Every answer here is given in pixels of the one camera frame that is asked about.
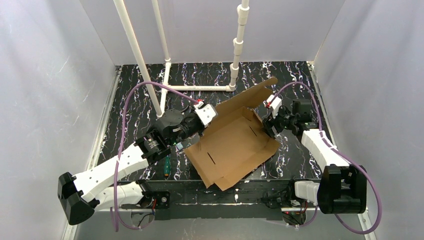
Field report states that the brown cardboard box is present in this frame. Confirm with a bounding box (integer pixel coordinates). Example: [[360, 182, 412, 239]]
[[184, 77, 281, 191]]

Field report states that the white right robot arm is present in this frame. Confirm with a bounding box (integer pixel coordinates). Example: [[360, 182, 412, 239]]
[[263, 95, 367, 214]]

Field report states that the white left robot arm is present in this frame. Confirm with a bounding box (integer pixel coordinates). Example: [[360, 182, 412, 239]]
[[57, 104, 218, 226]]

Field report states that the light blue marker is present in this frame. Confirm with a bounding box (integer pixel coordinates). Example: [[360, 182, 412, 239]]
[[175, 142, 184, 151]]

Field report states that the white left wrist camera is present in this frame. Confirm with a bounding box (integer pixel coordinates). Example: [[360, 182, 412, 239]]
[[194, 100, 218, 128]]

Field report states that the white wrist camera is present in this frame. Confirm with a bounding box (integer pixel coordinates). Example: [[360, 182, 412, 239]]
[[265, 94, 282, 119], [194, 100, 218, 128]]

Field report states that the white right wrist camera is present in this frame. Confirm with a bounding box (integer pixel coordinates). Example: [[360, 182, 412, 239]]
[[265, 94, 282, 119]]

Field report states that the green handled screwdriver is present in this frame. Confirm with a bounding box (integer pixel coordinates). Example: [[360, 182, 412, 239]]
[[163, 155, 171, 177]]

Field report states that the black front mounting rail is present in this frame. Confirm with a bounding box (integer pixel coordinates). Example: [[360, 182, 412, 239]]
[[140, 179, 314, 221]]

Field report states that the white PVC pipe frame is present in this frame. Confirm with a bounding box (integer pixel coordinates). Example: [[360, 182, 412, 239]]
[[112, 0, 251, 119]]

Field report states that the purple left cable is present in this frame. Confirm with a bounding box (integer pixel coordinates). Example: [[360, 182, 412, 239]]
[[110, 81, 203, 232]]

